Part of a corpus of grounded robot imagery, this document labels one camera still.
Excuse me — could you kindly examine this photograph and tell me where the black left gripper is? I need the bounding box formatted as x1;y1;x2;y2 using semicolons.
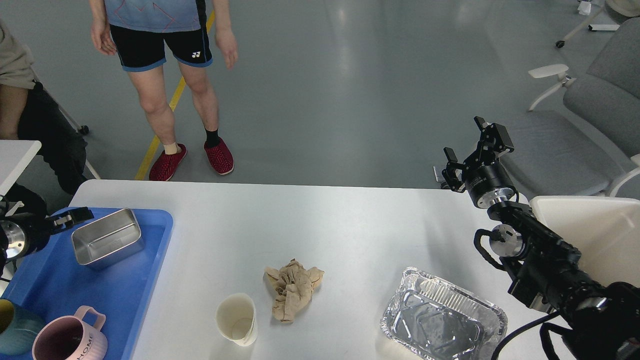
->
0;207;95;260

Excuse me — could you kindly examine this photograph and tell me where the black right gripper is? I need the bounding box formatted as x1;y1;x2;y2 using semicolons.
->
441;116;517;209

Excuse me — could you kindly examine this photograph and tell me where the square stainless steel tray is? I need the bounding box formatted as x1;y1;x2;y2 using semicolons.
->
71;208;146;271

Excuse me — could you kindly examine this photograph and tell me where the pink HOME mug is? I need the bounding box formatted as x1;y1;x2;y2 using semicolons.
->
31;305;108;360

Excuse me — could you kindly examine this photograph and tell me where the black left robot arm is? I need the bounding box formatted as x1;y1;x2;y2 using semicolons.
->
0;196;96;284

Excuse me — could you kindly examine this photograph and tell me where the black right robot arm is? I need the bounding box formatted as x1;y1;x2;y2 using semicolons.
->
442;116;640;360

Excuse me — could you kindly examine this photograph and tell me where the small white side table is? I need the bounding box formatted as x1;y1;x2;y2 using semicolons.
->
0;139;42;196

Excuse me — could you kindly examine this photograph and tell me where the grey office chair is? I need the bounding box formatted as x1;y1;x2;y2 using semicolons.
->
499;18;640;199

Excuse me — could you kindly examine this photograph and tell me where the seated person at left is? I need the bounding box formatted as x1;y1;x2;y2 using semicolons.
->
0;22;87;196

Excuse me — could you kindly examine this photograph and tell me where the teal mug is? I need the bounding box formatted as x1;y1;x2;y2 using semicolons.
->
0;299;46;356

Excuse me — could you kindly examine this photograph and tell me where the white chair base far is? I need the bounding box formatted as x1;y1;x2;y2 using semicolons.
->
555;0;640;50

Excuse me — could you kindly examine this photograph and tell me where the cream plastic bin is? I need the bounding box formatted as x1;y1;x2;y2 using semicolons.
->
530;195;640;287

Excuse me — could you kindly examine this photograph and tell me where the aluminium foil tray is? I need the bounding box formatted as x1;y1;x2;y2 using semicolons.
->
380;267;508;360

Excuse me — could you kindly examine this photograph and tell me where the cream paper cup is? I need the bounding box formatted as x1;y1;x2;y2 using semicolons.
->
215;292;258;347

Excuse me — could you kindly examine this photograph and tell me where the standing person in shorts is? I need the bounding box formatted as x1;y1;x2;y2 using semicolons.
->
88;0;234;182

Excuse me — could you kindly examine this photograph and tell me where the crumpled brown paper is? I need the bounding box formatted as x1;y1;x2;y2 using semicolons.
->
264;259;325;323

